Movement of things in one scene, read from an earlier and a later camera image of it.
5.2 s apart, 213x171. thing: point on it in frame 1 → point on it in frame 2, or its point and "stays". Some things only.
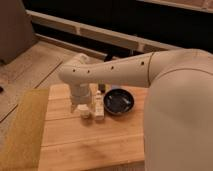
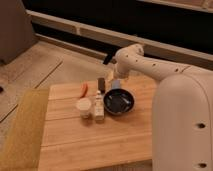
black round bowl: [118, 101] stays
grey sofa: [16, 33] stays
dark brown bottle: [102, 87] stays
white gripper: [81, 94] → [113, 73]
